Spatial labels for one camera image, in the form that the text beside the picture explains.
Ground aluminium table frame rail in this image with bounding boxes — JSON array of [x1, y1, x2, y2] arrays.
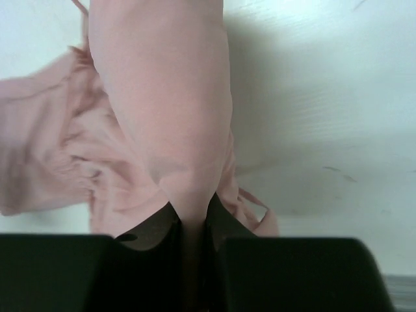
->
[[383, 275, 416, 312]]

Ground pink drawstring trousers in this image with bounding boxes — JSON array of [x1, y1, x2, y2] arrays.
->
[[1, 1, 277, 236]]

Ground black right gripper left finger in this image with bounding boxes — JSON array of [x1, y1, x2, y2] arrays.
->
[[1, 205, 181, 312]]

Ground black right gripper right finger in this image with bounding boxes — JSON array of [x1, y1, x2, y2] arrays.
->
[[204, 196, 394, 311]]

